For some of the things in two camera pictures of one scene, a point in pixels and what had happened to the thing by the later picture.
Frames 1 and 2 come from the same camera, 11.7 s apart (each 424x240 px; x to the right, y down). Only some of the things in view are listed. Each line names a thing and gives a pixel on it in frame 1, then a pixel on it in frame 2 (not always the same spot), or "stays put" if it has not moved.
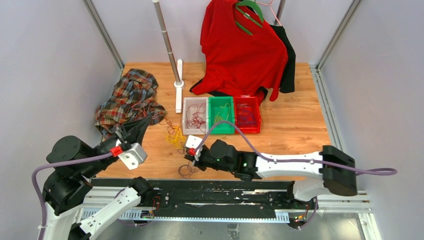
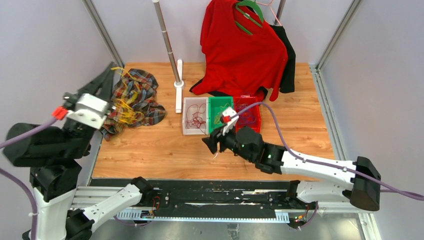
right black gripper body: x=205 y=160 -> x=228 y=141
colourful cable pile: x=175 y=135 -> x=124 y=104
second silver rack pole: x=279 y=12 stays put
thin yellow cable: x=218 y=117 stays put
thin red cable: x=192 y=118 stays put
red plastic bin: x=247 y=114 stays put
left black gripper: x=134 y=131 -> x=103 y=83
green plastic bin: x=221 y=108 stays put
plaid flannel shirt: x=133 y=96 stays put
